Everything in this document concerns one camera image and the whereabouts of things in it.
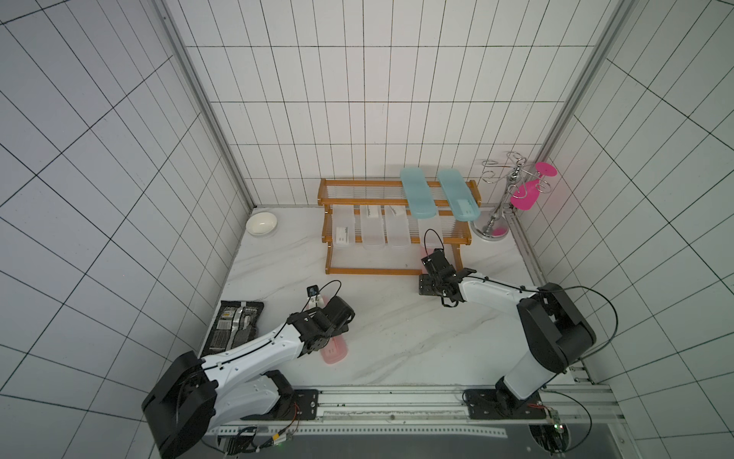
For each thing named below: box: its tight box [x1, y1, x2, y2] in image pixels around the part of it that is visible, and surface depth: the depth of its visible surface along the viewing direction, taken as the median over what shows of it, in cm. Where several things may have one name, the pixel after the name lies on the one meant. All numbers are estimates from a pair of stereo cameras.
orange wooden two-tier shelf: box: [316, 177, 473, 276], surface depth 94 cm
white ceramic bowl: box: [245, 211, 279, 236], surface depth 112 cm
